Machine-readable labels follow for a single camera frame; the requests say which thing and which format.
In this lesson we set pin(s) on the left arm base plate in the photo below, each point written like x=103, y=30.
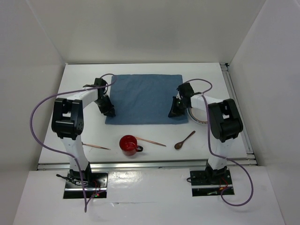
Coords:
x=97, y=186

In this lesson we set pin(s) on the copper fork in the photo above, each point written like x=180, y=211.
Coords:
x=95, y=146

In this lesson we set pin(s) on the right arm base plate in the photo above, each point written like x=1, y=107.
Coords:
x=202, y=186

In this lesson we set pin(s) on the white plate with green rim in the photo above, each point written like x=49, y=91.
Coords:
x=197, y=115

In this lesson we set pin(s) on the blue cloth placemat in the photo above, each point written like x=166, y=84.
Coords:
x=144, y=99

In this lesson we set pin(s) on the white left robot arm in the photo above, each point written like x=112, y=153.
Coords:
x=68, y=124

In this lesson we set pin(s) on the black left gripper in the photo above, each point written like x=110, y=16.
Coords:
x=109, y=107

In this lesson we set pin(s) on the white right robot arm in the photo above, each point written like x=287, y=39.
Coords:
x=224, y=125

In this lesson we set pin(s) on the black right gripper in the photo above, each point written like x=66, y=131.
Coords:
x=175, y=112

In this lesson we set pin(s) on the copper knife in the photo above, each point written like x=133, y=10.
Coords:
x=149, y=141

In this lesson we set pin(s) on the aluminium table edge rail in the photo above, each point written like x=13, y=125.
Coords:
x=143, y=165

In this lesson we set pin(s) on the red mug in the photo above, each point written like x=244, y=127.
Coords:
x=129, y=146

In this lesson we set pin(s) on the copper spoon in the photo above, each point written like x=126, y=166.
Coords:
x=179, y=145

